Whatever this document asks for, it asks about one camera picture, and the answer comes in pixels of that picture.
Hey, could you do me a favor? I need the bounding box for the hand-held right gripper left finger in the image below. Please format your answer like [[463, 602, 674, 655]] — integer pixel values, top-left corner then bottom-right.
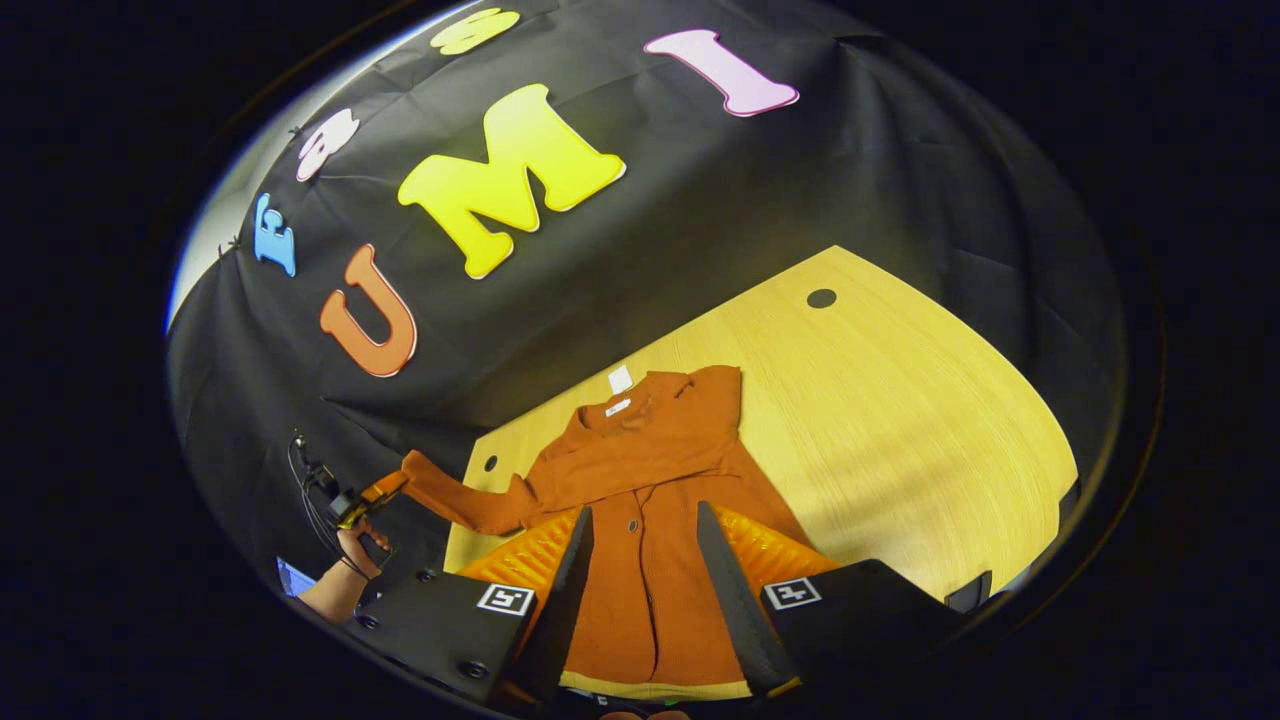
[[352, 505, 596, 713]]

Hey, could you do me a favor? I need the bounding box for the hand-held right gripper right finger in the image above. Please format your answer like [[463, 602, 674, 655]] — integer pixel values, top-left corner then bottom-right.
[[696, 500, 969, 701]]

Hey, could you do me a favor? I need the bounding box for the orange knit cardigan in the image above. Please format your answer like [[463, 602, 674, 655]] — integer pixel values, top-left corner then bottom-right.
[[400, 364, 817, 693]]

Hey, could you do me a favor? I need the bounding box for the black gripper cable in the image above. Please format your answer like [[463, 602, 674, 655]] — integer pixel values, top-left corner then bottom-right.
[[287, 430, 373, 583]]

